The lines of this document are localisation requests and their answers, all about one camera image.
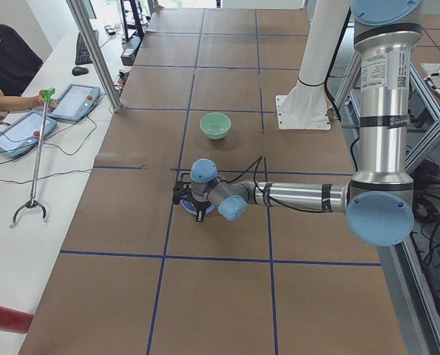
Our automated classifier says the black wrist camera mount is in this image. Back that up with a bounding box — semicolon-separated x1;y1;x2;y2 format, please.
172;172;192;205

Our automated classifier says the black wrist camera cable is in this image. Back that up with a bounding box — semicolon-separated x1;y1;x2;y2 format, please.
226;155;328;214

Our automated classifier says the brown paper table cover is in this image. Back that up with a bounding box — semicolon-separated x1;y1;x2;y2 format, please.
21;9;406;354

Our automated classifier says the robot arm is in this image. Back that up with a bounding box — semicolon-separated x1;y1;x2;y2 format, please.
180;1;423;247

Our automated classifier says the person in black shirt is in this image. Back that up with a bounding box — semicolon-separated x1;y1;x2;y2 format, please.
0;24;43;112

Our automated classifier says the far teach pendant tablet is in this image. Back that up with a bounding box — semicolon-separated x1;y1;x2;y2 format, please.
48;84;101;122

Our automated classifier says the red cylinder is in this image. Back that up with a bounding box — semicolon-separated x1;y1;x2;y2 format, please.
0;305;34;334

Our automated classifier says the black computer mouse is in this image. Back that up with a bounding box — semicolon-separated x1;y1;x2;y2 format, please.
72;66;89;76

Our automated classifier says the aluminium frame post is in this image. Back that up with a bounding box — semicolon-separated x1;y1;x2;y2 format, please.
66;0;122;112

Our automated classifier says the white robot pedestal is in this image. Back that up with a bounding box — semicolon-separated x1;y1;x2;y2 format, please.
276;0;351;130

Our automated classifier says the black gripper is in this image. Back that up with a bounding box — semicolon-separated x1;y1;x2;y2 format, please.
191;192;211;223

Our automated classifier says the blue bowl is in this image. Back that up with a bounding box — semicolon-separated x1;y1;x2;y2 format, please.
180;200;214;215

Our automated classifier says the metal reacher grabber tool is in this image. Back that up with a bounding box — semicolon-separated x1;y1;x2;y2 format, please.
9;87;57;229

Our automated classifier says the teach pendant tablet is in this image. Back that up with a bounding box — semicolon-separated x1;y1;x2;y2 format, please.
0;110;42;158
48;84;101;122

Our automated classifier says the person hand holding grabber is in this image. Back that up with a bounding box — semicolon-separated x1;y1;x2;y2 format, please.
36;90;57;108

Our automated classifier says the green bowl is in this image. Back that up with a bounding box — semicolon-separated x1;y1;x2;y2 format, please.
200;112;231;140

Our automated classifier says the near teach pendant tablet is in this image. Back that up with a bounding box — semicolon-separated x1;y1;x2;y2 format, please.
0;110;42;158

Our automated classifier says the black keyboard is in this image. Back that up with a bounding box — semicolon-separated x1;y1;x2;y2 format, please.
75;33;92;66

